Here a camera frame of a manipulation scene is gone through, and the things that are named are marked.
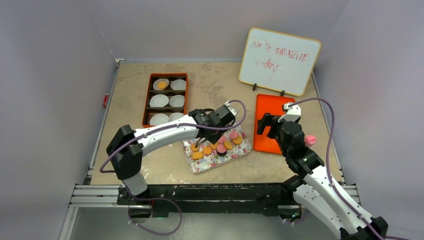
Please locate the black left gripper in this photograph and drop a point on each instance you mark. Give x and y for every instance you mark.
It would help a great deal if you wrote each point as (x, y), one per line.
(213, 139)

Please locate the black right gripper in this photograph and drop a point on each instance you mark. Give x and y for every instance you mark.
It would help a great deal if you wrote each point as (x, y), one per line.
(267, 120)

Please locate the pink round cookie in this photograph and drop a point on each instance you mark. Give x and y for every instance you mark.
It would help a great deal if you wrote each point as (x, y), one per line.
(222, 140)
(233, 134)

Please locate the round orange cookie top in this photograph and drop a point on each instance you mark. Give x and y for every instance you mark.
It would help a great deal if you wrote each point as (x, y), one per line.
(162, 85)

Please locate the round orange cookie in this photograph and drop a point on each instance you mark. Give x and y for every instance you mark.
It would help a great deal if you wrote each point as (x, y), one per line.
(194, 148)
(162, 85)

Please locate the metal serving tongs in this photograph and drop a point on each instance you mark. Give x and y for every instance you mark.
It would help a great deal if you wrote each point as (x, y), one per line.
(199, 142)

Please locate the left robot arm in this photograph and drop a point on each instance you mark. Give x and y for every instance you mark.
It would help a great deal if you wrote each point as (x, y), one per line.
(129, 146)

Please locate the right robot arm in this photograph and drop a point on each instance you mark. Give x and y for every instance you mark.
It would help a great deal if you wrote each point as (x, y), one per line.
(319, 192)

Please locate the orange box lid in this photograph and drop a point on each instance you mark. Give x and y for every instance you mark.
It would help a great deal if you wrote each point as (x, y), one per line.
(271, 104)

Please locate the black round cookie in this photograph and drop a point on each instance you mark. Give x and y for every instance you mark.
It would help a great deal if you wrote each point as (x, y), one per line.
(221, 154)

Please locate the floral serving tray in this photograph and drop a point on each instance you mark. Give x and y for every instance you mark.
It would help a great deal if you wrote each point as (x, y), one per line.
(211, 161)

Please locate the square orange biscuit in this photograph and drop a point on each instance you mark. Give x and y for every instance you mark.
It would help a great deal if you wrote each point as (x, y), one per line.
(197, 155)

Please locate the pink eraser cap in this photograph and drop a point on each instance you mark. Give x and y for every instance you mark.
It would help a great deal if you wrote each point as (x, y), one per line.
(310, 140)

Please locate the white paper cup middle right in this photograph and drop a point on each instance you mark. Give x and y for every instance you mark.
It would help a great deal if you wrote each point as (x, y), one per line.
(177, 101)

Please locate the white paper cup back right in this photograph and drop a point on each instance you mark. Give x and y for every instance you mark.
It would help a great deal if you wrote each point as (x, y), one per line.
(178, 85)

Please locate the orange cookie box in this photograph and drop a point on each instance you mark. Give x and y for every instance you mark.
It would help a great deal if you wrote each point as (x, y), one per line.
(148, 111)

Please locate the white dry-erase board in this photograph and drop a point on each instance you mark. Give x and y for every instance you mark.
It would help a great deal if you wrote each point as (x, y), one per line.
(278, 61)

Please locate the white paper cup front left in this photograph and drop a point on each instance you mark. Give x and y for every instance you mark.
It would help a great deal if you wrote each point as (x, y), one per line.
(159, 119)

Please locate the white paper cup middle left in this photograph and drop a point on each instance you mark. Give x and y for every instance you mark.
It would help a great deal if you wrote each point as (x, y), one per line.
(158, 101)

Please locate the white paper cup back left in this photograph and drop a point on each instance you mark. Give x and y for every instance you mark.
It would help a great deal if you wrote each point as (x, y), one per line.
(155, 83)

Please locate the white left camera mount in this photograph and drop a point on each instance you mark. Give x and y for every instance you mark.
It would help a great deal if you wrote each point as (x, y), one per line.
(233, 111)

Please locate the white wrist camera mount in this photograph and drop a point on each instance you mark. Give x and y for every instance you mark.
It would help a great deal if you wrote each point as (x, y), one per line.
(291, 113)

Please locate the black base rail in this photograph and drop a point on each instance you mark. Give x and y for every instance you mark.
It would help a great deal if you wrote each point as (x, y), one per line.
(269, 199)

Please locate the red wall clip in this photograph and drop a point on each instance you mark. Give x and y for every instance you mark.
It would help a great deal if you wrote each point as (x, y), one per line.
(105, 100)

